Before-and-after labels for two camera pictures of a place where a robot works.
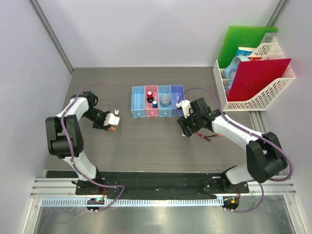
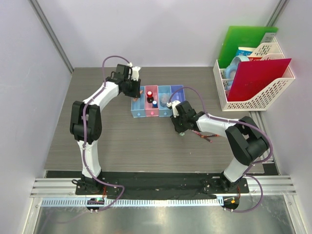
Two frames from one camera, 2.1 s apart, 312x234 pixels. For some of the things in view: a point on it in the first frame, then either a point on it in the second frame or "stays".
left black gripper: [101, 126] → [136, 92]
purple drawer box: [176, 91] stays
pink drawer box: [149, 111] stays
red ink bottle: [150, 98] stays
